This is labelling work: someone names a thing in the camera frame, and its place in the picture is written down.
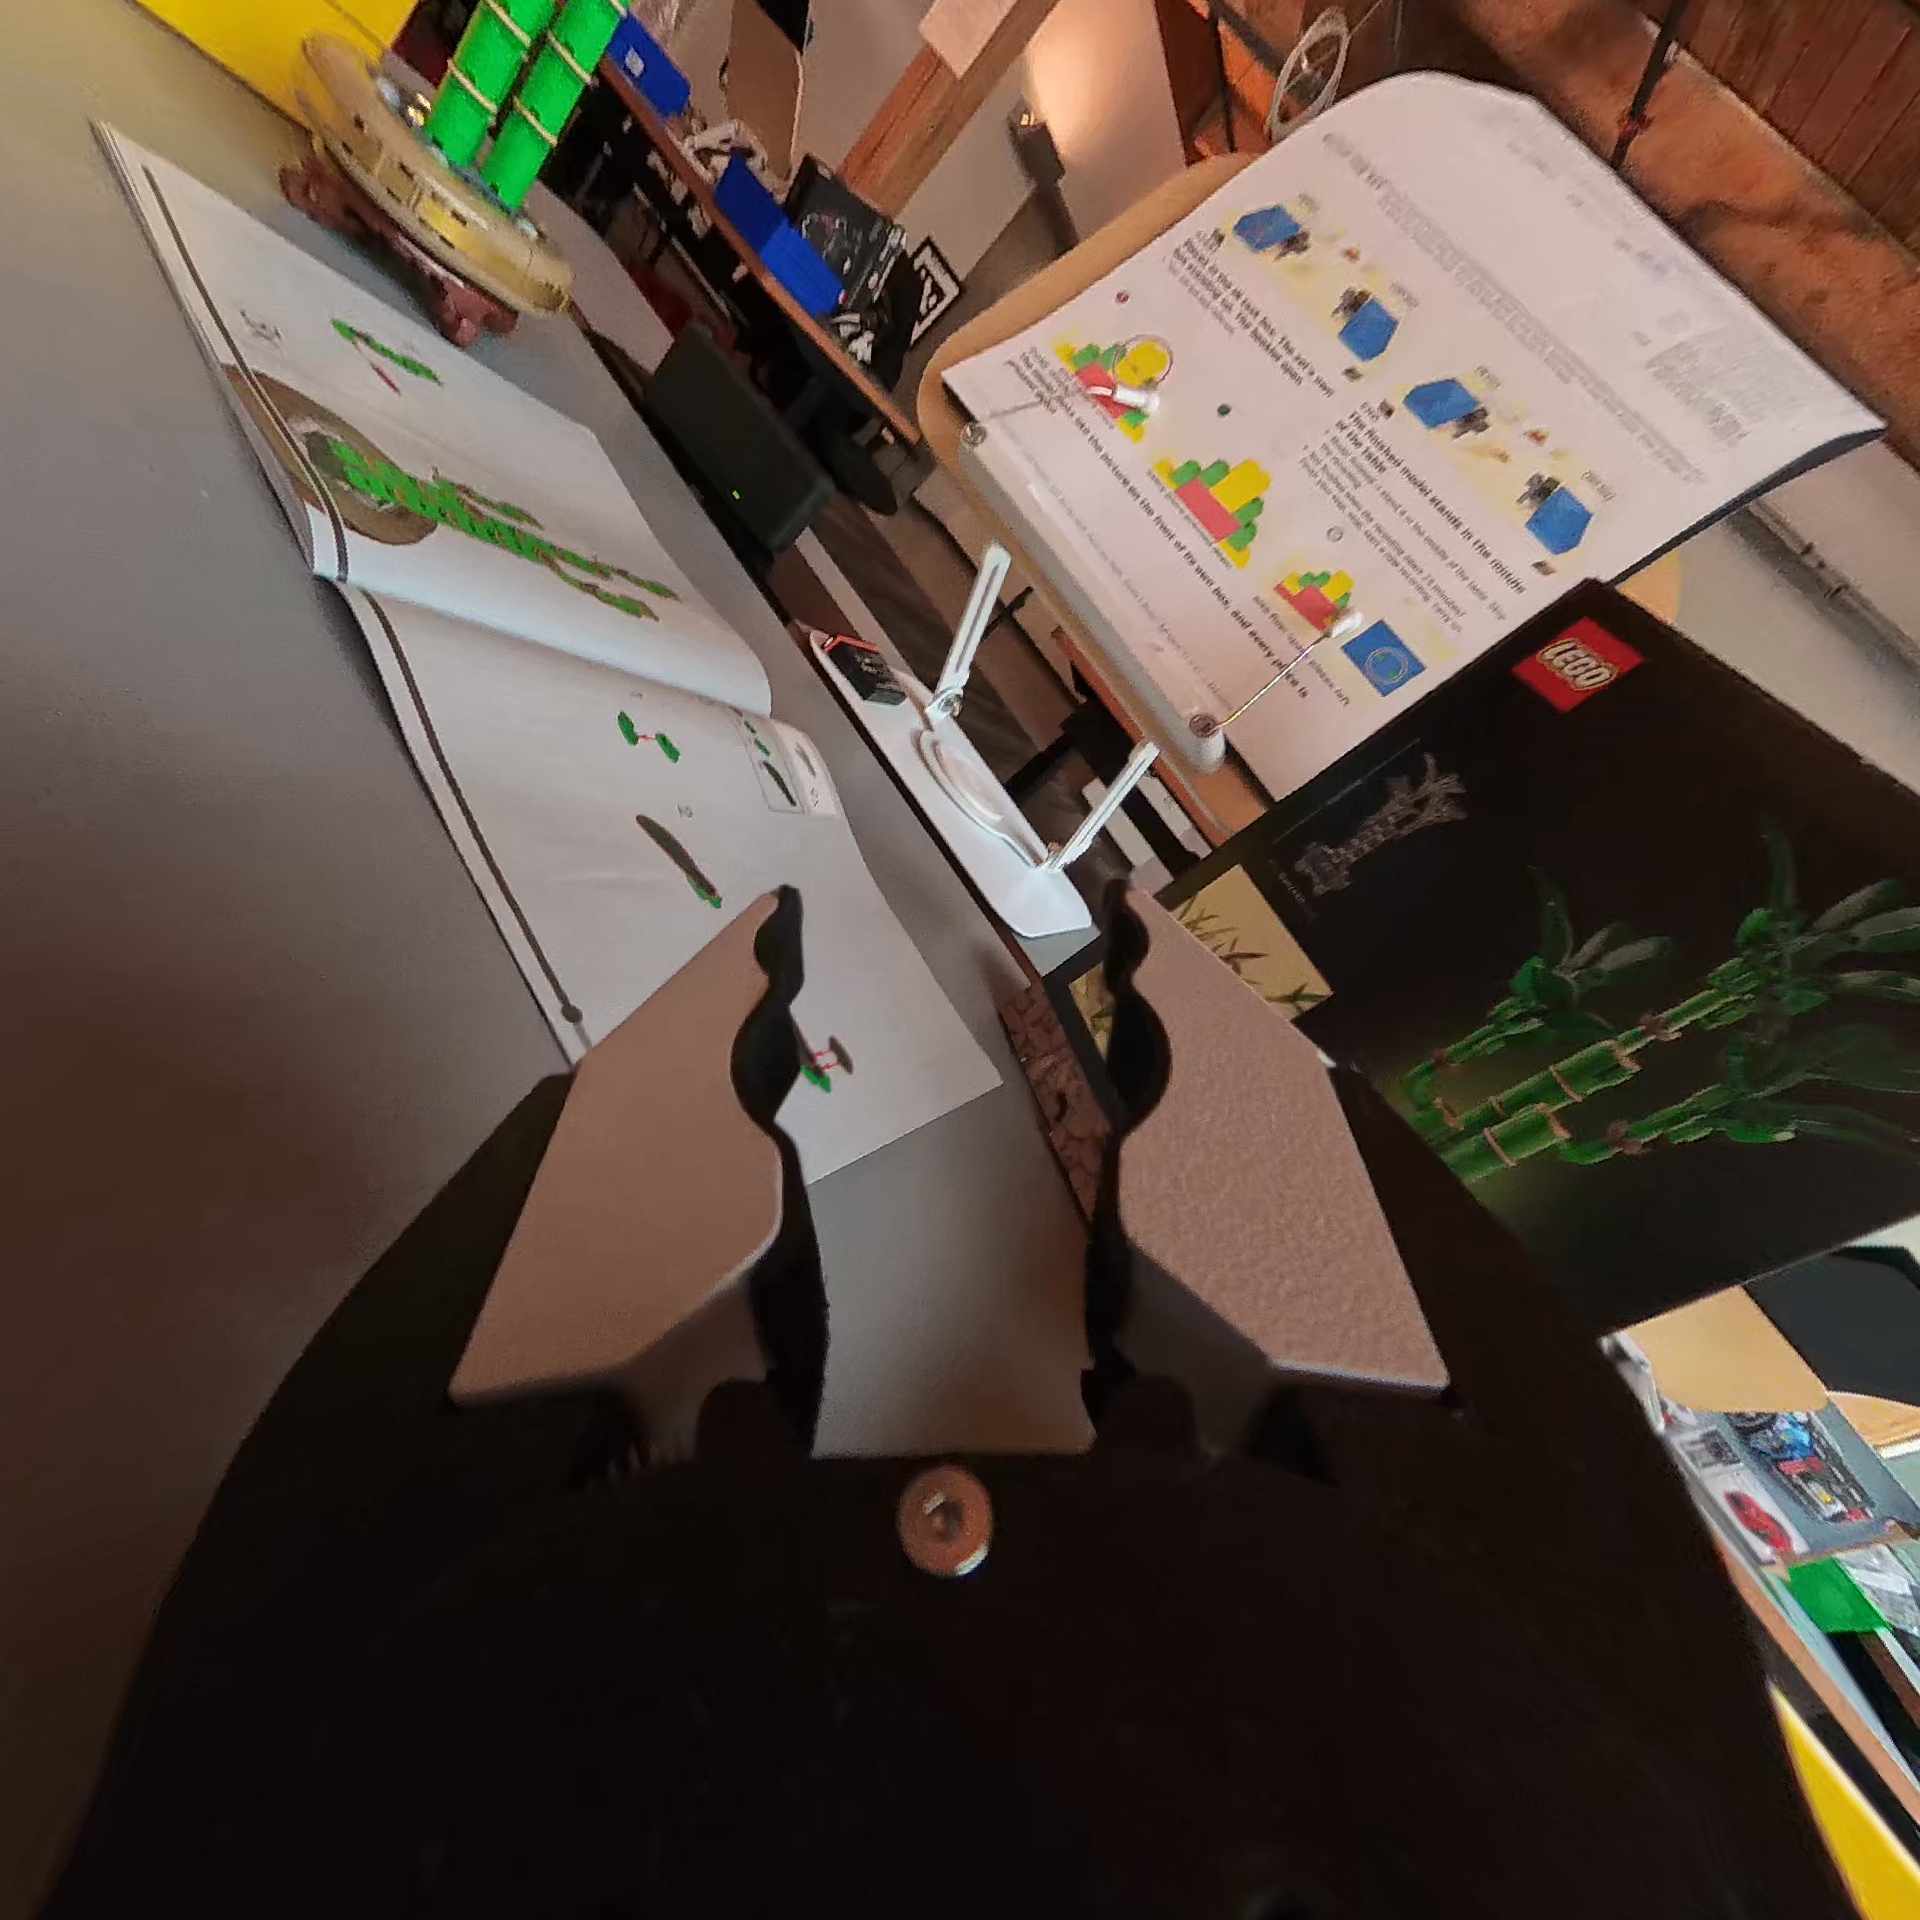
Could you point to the open instruction booklet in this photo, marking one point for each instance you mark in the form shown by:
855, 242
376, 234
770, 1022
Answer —
523, 704

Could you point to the white document stand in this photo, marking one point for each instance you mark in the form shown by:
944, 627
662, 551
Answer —
975, 819

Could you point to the green plastic bin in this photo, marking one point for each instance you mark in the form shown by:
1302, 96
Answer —
1839, 1594

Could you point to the printed instruction sheet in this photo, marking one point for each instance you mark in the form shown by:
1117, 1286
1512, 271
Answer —
1424, 376

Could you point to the small black device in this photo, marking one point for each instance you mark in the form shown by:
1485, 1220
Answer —
870, 676

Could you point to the cork board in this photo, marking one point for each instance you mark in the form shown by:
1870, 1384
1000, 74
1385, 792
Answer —
1058, 1095

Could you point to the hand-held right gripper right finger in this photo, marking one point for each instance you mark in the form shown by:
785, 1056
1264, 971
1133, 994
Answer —
1266, 1202

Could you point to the blue plastic bin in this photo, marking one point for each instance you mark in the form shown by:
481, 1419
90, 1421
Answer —
781, 242
646, 61

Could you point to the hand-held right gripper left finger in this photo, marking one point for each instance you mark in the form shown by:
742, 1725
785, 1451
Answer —
646, 1202

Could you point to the yellow plastic bin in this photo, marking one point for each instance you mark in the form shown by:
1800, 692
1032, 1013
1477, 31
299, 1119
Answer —
1851, 1799
271, 29

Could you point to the black box device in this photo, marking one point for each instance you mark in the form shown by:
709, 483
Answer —
735, 442

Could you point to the black printed box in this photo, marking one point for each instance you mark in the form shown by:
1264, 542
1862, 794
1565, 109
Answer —
848, 242

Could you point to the wooden side table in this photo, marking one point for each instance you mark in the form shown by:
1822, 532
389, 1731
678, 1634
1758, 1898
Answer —
839, 376

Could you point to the green toy bamboo model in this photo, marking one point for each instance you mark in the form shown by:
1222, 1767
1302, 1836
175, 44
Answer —
495, 119

